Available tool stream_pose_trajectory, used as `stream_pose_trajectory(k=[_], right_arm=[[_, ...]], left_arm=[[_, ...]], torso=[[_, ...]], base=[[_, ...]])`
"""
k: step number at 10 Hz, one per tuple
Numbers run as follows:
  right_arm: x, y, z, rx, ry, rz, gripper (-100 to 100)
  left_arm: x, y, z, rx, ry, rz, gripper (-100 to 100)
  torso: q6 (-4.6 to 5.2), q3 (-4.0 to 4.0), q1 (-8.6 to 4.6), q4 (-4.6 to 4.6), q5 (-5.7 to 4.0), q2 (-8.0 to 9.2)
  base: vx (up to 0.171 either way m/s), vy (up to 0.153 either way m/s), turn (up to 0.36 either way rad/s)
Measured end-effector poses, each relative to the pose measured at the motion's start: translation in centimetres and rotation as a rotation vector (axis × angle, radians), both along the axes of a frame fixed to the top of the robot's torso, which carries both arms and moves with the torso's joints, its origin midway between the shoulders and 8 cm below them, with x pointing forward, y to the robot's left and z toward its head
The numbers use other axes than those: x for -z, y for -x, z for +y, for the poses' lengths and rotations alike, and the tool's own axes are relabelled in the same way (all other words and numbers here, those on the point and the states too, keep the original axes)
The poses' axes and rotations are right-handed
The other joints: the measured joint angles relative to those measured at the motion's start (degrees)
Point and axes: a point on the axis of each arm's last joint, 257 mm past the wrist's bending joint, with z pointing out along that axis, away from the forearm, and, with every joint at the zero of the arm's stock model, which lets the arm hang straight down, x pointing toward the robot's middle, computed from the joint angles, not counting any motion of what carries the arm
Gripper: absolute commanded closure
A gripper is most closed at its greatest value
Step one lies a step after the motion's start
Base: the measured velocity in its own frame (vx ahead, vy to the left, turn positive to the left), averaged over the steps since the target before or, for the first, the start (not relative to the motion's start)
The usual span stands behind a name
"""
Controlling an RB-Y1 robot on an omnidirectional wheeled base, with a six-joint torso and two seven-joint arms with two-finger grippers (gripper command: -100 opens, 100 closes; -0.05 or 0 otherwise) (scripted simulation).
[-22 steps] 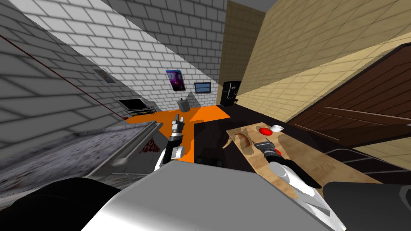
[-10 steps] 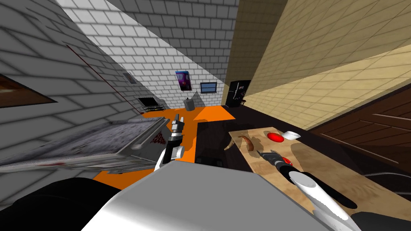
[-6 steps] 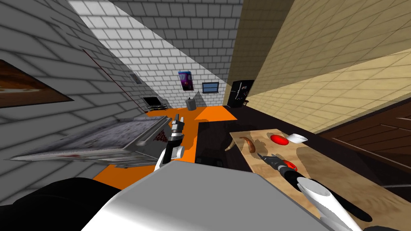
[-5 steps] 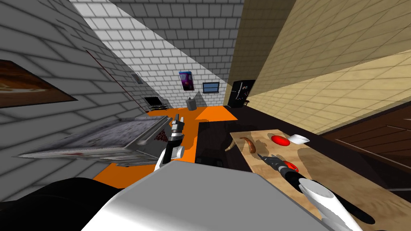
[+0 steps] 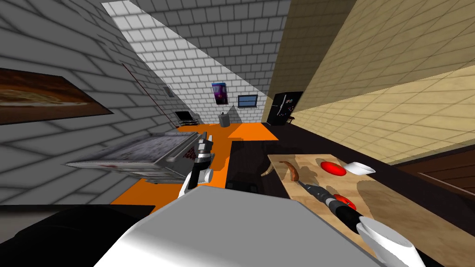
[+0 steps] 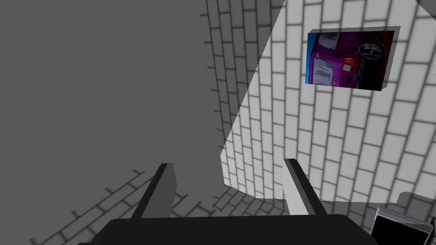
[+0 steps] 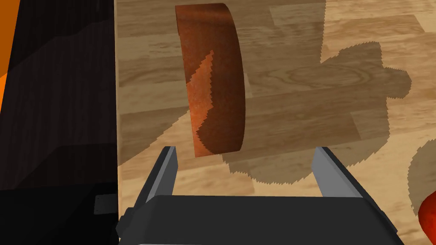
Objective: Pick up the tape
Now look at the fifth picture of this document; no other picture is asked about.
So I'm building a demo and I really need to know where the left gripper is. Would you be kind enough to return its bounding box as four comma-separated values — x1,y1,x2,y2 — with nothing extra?
196,135,214,160

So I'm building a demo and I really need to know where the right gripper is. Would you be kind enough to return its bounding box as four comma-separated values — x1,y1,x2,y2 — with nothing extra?
308,185,334,204

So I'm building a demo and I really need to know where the red plate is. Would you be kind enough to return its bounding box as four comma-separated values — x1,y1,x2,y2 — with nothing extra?
321,161,347,177

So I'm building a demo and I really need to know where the red round fruit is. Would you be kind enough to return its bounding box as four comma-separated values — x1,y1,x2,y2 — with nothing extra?
334,193,357,211

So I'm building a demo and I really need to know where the black microwave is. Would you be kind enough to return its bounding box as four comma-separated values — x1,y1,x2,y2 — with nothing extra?
174,110,198,126

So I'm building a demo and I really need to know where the brown sausage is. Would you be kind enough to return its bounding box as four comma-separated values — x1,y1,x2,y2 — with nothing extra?
278,160,301,183

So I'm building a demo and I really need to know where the white bowl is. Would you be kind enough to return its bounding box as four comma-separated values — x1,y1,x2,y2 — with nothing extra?
343,161,377,177

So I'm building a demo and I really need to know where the grey stove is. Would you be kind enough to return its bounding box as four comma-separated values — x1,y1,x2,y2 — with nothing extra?
64,131,202,185

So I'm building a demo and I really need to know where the blue framed window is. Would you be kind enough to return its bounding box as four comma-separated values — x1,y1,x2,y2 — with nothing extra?
237,94,259,108

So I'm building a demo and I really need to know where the black fridge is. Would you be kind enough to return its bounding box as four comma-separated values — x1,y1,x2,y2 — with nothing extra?
266,91,305,127

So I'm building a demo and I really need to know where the light wooden table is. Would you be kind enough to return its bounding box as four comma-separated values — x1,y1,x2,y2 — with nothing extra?
267,153,475,267

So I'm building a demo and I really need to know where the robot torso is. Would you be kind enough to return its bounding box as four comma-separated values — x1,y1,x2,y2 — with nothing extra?
94,180,376,267

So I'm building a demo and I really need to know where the purple wall poster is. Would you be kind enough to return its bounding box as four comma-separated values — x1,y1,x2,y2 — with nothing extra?
211,82,229,106

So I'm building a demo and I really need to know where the brown wall picture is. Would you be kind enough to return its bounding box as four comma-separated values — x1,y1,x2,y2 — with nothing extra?
0,67,114,127

